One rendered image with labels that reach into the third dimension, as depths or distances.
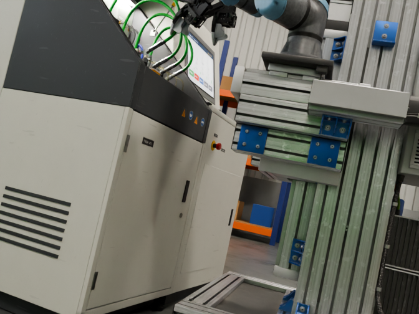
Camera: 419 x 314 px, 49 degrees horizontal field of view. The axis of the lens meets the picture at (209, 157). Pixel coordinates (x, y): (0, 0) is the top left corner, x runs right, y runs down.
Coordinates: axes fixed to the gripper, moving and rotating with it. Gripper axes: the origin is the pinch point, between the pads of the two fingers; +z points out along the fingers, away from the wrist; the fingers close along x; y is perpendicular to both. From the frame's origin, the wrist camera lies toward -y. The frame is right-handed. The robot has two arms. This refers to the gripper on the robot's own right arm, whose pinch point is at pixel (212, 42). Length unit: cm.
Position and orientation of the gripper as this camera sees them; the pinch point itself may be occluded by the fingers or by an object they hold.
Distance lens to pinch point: 204.1
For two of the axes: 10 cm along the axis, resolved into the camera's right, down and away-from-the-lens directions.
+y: 9.1, 1.7, -3.8
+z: -2.2, 9.7, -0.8
